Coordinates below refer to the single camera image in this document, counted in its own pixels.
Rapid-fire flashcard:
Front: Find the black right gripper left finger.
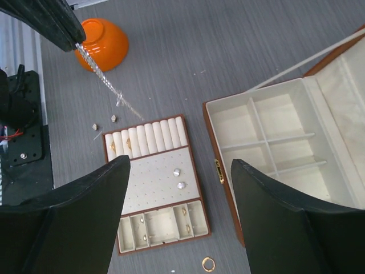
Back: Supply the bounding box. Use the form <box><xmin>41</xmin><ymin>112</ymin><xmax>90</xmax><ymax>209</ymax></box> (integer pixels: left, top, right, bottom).
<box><xmin>1</xmin><ymin>156</ymin><xmax>131</xmax><ymax>273</ymax></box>

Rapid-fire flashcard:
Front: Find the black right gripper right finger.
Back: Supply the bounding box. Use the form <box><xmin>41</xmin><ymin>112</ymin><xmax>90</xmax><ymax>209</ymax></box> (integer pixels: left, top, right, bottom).
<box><xmin>231</xmin><ymin>159</ymin><xmax>364</xmax><ymax>273</ymax></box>

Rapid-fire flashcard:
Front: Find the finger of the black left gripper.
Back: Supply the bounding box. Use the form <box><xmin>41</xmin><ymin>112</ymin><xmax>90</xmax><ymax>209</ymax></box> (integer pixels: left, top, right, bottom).
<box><xmin>1</xmin><ymin>0</ymin><xmax>86</xmax><ymax>52</ymax></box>

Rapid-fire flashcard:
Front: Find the silver chain necklace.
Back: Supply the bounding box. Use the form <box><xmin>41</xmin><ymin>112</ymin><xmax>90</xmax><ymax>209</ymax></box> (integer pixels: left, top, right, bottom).
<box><xmin>74</xmin><ymin>42</ymin><xmax>145</xmax><ymax>121</ymax></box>

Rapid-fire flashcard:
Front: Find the brown jewelry tray insert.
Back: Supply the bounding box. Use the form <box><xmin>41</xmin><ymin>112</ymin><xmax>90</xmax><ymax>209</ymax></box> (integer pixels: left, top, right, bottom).
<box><xmin>102</xmin><ymin>115</ymin><xmax>211</xmax><ymax>255</ymax></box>

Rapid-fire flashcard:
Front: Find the brown open jewelry box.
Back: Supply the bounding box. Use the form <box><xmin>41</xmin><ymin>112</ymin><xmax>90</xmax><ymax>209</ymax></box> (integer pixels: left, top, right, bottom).
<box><xmin>202</xmin><ymin>28</ymin><xmax>364</xmax><ymax>241</ymax></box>

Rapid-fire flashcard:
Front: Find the orange upturned bowl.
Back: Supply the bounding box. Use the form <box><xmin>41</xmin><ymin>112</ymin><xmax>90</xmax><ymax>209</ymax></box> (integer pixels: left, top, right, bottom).
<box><xmin>82</xmin><ymin>18</ymin><xmax>129</xmax><ymax>72</ymax></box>

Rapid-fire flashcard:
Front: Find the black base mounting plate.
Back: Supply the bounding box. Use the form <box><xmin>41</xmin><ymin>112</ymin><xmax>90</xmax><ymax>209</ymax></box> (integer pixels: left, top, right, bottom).
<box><xmin>1</xmin><ymin>65</ymin><xmax>54</xmax><ymax>206</ymax></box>

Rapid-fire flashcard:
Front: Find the silver stud earring right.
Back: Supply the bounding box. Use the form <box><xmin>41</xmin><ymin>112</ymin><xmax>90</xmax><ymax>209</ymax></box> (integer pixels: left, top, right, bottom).
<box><xmin>177</xmin><ymin>182</ymin><xmax>186</xmax><ymax>190</ymax></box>

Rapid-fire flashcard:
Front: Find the silver stud earring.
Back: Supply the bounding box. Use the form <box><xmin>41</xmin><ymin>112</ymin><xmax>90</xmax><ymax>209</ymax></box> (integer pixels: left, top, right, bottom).
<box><xmin>177</xmin><ymin>182</ymin><xmax>186</xmax><ymax>190</ymax></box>
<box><xmin>173</xmin><ymin>168</ymin><xmax>181</xmax><ymax>177</ymax></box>

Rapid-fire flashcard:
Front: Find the silver stud earring left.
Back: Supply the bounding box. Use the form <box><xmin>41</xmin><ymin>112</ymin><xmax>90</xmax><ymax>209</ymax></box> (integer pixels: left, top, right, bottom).
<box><xmin>173</xmin><ymin>168</ymin><xmax>181</xmax><ymax>177</ymax></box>

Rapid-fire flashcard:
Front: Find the gold ring on table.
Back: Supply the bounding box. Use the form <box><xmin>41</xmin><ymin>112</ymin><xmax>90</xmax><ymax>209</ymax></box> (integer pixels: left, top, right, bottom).
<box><xmin>201</xmin><ymin>256</ymin><xmax>216</xmax><ymax>273</ymax></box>

